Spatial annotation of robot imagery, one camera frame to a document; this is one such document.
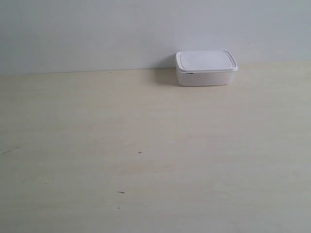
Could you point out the white lidded plastic container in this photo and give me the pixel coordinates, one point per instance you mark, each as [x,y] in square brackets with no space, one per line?
[205,67]

